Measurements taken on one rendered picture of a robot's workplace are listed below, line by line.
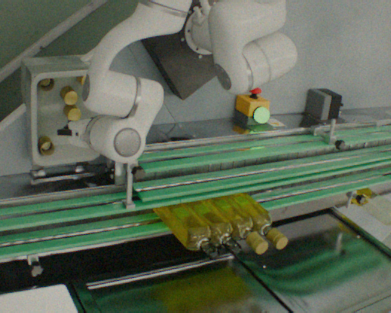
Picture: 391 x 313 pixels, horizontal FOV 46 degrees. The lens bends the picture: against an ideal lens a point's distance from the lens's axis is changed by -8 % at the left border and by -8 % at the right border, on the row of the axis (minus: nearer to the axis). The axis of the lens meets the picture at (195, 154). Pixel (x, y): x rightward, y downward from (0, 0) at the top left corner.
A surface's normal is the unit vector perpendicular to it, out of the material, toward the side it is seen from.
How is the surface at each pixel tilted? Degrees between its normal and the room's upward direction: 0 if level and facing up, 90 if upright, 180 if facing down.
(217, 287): 90
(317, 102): 90
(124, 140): 15
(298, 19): 0
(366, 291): 90
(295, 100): 0
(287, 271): 90
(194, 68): 1
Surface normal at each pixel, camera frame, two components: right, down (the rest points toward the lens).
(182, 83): 0.47, 0.41
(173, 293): 0.11, -0.91
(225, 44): -0.72, 0.54
